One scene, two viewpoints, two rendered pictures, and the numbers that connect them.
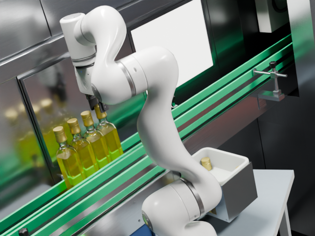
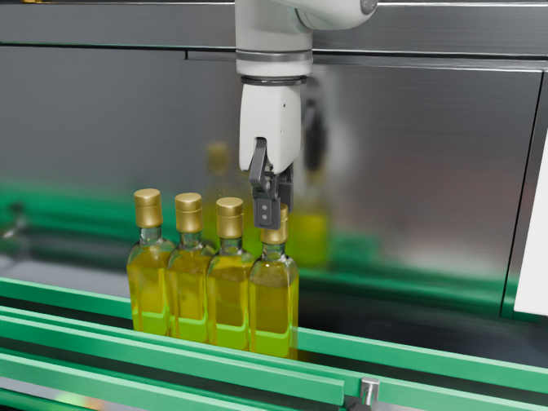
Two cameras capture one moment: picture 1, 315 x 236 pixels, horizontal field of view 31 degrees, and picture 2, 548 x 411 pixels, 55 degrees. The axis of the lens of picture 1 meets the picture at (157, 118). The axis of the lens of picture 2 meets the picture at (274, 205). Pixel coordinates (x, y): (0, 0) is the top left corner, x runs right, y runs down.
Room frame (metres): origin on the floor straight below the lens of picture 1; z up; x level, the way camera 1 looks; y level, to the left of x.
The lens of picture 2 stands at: (1.43, -0.31, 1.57)
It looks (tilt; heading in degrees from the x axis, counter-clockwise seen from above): 21 degrees down; 55
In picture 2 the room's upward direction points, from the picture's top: straight up
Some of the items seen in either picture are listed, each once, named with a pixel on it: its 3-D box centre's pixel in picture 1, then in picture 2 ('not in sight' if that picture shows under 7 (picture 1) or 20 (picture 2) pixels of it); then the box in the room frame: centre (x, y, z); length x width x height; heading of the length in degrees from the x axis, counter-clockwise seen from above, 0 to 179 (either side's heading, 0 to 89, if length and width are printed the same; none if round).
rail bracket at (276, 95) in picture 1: (271, 85); not in sight; (2.17, -0.50, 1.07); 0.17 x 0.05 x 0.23; 39
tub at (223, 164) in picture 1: (214, 173); not in sight; (1.76, -0.15, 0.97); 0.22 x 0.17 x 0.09; 39
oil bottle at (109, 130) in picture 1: (111, 149); (273, 327); (1.78, 0.18, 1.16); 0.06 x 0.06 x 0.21; 38
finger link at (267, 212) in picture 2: (104, 102); (263, 205); (1.75, 0.16, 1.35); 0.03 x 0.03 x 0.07; 38
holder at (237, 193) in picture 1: (211, 182); not in sight; (1.78, -0.13, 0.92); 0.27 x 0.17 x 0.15; 39
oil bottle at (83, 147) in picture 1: (86, 165); (195, 313); (1.71, 0.27, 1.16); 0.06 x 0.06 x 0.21; 39
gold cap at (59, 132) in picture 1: (59, 134); (148, 208); (1.67, 0.32, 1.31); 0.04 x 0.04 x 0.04
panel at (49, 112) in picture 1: (131, 71); (502, 200); (2.06, 0.05, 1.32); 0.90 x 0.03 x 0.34; 129
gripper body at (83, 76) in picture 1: (89, 76); (274, 118); (1.78, 0.18, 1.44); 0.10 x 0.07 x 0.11; 38
